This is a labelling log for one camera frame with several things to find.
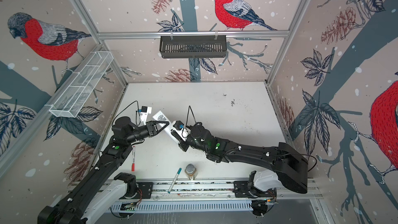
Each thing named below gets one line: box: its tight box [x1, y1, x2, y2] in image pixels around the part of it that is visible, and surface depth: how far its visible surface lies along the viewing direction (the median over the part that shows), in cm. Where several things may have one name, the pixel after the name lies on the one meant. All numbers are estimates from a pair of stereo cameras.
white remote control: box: [152, 109, 180, 145], surface depth 73 cm
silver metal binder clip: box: [184, 163, 197, 180], surface depth 72 cm
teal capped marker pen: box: [167, 167, 182, 194], surface depth 79 cm
